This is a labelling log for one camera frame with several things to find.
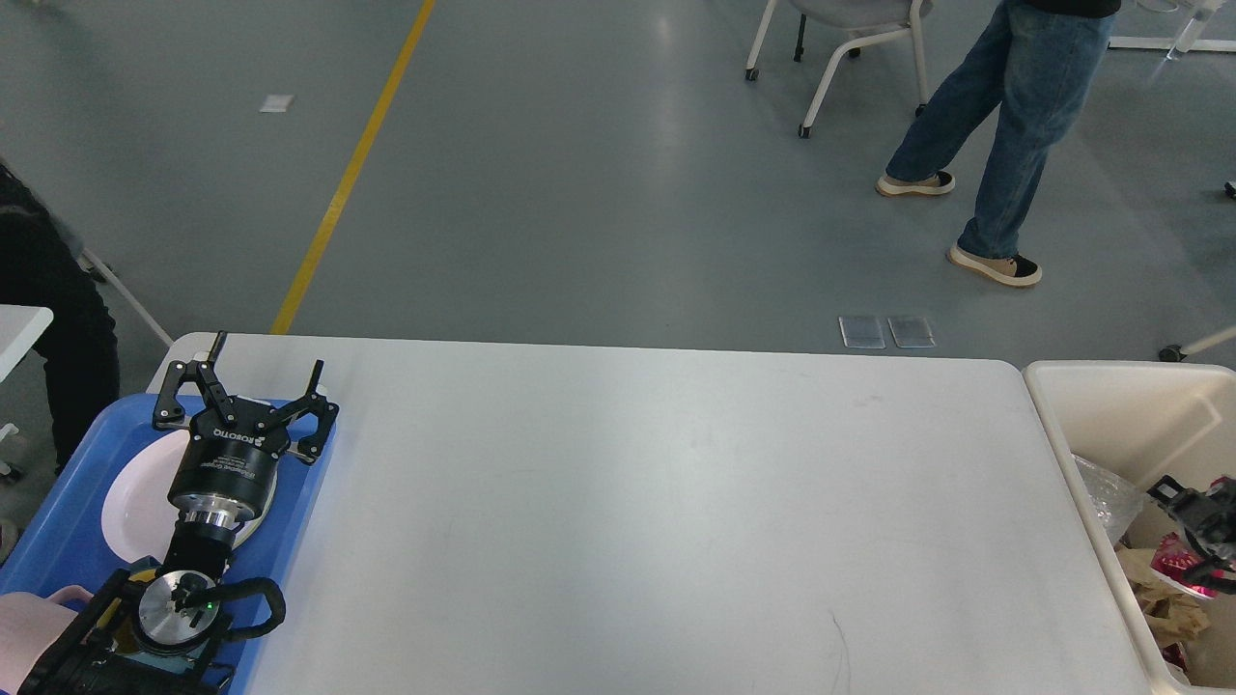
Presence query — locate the white office chair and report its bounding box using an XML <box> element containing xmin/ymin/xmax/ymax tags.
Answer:
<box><xmin>787</xmin><ymin>1</ymin><xmax>934</xmax><ymax>139</ymax></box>

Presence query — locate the pink plate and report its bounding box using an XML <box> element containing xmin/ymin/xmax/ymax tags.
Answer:
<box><xmin>101</xmin><ymin>430</ymin><xmax>279</xmax><ymax>565</ymax></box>

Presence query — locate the brown paper ball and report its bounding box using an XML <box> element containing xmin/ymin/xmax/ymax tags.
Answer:
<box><xmin>1116</xmin><ymin>547</ymin><xmax>1210</xmax><ymax>650</ymax></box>

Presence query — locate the red wrapper in bin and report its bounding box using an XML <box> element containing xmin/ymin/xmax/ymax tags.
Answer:
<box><xmin>1161</xmin><ymin>643</ymin><xmax>1189</xmax><ymax>683</ymax></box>

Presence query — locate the light green plate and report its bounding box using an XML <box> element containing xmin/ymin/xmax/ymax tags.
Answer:
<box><xmin>121</xmin><ymin>502</ymin><xmax>271</xmax><ymax>566</ymax></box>

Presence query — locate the silver foil bag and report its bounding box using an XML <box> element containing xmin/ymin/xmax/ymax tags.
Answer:
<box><xmin>1073</xmin><ymin>454</ymin><xmax>1147</xmax><ymax>545</ymax></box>

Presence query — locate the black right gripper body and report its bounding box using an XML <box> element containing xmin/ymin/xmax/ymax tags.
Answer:
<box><xmin>1193</xmin><ymin>479</ymin><xmax>1235</xmax><ymax>561</ymax></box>

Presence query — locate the white rolling stand left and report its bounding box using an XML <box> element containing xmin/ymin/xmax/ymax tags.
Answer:
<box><xmin>80</xmin><ymin>249</ymin><xmax>174</xmax><ymax>348</ymax></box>

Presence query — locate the chair caster right edge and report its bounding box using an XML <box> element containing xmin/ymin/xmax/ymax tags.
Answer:
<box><xmin>1158</xmin><ymin>324</ymin><xmax>1236</xmax><ymax>362</ymax></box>

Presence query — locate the white stand base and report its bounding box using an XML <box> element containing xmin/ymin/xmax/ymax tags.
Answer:
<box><xmin>1107</xmin><ymin>1</ymin><xmax>1235</xmax><ymax>61</ymax></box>

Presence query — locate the red foil wrapper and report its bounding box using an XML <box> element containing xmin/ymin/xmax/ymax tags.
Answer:
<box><xmin>1149</xmin><ymin>532</ymin><xmax>1219</xmax><ymax>601</ymax></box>

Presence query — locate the white side table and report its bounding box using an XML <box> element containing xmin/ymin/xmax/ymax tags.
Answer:
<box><xmin>0</xmin><ymin>304</ymin><xmax>53</xmax><ymax>381</ymax></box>

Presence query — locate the person in dark clothes left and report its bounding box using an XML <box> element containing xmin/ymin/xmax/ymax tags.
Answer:
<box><xmin>0</xmin><ymin>160</ymin><xmax>122</xmax><ymax>566</ymax></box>

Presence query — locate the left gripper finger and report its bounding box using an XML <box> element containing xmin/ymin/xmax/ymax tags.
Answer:
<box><xmin>261</xmin><ymin>360</ymin><xmax>339</xmax><ymax>466</ymax></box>
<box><xmin>151</xmin><ymin>331</ymin><xmax>234</xmax><ymax>435</ymax></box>

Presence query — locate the beige plastic bin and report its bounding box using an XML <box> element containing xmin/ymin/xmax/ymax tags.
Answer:
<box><xmin>1023</xmin><ymin>361</ymin><xmax>1235</xmax><ymax>694</ymax></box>

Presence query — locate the pink mug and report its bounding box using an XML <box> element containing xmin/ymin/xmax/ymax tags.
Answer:
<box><xmin>1</xmin><ymin>585</ymin><xmax>94</xmax><ymax>694</ymax></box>

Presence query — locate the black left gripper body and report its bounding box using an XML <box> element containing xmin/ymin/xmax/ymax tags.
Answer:
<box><xmin>167</xmin><ymin>427</ymin><xmax>290</xmax><ymax>531</ymax></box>

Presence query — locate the person in blue jeans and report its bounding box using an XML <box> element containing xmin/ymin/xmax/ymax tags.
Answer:
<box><xmin>878</xmin><ymin>1</ymin><xmax>1121</xmax><ymax>289</ymax></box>

